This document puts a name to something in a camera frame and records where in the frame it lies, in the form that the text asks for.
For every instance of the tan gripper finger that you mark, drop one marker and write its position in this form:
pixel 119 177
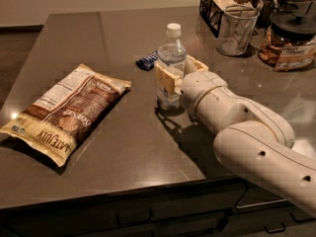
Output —
pixel 169 78
pixel 194 65

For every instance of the clear plastic water bottle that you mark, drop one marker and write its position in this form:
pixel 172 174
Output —
pixel 173 54

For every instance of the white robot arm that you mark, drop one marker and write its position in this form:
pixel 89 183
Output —
pixel 250 140

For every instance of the dark blue snack bar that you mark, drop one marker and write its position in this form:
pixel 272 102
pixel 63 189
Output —
pixel 147 62

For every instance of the glass snack jar black lid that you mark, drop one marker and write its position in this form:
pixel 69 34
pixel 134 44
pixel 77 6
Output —
pixel 289 42

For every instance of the brown chip bag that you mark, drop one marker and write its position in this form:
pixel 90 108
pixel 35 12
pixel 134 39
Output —
pixel 57 122

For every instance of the black left drawer pull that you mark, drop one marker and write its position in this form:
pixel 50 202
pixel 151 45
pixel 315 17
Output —
pixel 134 216

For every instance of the black drawer pull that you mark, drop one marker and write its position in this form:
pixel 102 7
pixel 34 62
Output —
pixel 134 216
pixel 274 227
pixel 301 217

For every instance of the black right drawer pull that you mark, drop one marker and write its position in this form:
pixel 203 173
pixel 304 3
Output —
pixel 301 217

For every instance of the black lower drawer pull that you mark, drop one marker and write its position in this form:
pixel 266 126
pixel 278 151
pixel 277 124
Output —
pixel 274 227

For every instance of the black wire basket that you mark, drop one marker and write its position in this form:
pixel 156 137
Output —
pixel 212 10

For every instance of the cabinet drawer handle bar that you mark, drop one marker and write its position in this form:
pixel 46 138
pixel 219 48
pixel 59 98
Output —
pixel 253 203

